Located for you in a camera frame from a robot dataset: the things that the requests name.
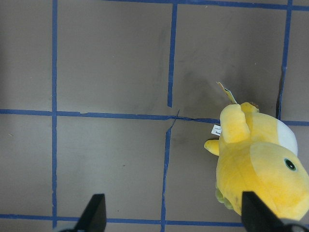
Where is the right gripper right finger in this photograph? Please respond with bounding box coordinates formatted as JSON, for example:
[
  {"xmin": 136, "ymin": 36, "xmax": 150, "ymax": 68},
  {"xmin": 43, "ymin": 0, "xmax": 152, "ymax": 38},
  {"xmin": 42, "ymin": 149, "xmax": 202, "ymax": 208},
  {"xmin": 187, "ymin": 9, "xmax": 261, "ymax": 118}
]
[{"xmin": 241, "ymin": 191, "xmax": 286, "ymax": 232}]

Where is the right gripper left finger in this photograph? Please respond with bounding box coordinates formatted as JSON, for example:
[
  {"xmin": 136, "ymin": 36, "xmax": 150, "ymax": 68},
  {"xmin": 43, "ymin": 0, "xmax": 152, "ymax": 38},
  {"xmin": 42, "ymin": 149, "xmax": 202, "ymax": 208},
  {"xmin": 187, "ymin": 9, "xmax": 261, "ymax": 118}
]
[{"xmin": 73, "ymin": 193, "xmax": 107, "ymax": 232}]

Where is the yellow plush dinosaur toy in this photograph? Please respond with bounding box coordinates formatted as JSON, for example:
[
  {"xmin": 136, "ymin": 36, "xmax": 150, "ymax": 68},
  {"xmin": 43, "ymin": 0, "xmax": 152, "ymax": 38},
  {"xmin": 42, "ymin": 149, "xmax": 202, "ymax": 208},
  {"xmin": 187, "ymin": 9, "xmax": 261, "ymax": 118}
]
[{"xmin": 204, "ymin": 89, "xmax": 309, "ymax": 220}]

